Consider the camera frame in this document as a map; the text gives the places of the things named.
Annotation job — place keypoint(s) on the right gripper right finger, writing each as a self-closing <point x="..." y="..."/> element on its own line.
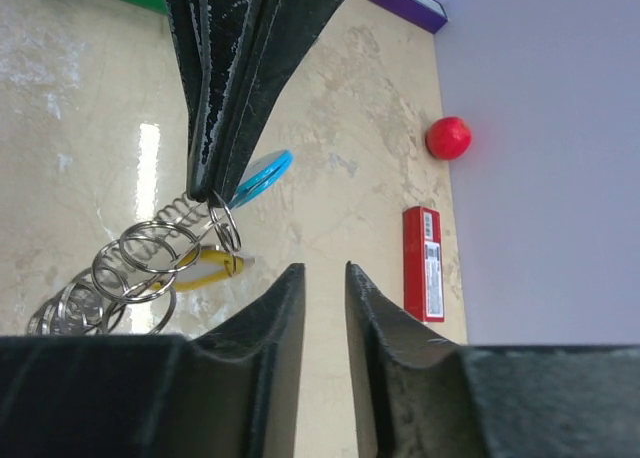
<point x="418" y="394"/>

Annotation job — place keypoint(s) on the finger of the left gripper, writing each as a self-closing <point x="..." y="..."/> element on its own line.
<point x="217" y="45"/>
<point x="286" y="30"/>

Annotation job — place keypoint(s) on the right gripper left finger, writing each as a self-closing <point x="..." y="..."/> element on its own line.
<point x="232" y="392"/>

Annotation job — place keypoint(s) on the small yellow key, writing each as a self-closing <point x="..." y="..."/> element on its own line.
<point x="214" y="265"/>

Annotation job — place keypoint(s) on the blue grey keyring with rings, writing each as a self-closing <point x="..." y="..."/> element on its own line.
<point x="140" y="265"/>

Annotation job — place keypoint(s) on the purple box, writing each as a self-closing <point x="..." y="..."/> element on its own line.
<point x="428" y="15"/>

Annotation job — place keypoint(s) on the red rectangular box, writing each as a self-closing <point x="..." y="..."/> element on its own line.
<point x="422" y="265"/>

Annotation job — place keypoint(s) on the red tomato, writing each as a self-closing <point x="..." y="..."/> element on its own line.
<point x="448" y="138"/>

